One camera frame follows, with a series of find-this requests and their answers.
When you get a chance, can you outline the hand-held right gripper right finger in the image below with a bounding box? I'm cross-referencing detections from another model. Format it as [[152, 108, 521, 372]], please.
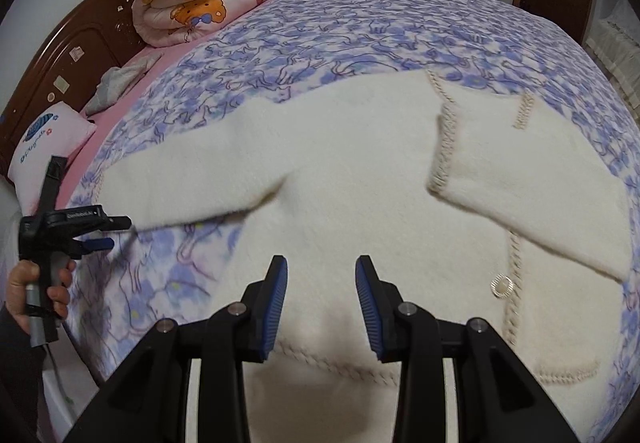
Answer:
[[354, 254, 582, 443]]

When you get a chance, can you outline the grey cloth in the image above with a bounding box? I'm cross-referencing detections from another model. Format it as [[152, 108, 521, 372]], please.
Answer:
[[82, 54, 164, 117]]

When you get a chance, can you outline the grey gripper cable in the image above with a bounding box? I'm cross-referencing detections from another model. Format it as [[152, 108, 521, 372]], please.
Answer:
[[45, 344, 73, 406]]

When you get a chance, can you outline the dark wooden headboard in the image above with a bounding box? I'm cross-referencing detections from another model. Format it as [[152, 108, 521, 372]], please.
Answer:
[[0, 0, 157, 184]]

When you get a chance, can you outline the person's left forearm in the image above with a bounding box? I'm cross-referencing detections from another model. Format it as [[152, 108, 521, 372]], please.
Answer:
[[0, 302, 48, 443]]

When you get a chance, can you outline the cream lace-covered furniture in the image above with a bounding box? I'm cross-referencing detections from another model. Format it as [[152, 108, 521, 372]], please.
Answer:
[[581, 0, 640, 125]]

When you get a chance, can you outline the blue floral cat-print blanket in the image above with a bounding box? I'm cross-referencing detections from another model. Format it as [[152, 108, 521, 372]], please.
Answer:
[[61, 0, 640, 443]]

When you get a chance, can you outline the white knit cardigan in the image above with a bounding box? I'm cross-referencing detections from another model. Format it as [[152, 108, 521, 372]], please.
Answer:
[[99, 67, 633, 443]]

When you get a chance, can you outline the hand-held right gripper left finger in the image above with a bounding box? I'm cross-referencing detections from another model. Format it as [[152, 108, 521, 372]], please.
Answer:
[[64, 254, 289, 443]]

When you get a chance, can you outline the white pillow with blue print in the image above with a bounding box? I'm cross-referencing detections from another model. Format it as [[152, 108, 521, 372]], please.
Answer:
[[7, 100, 97, 205]]

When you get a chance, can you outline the person's left hand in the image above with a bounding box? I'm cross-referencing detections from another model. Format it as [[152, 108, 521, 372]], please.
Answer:
[[7, 259, 77, 335]]

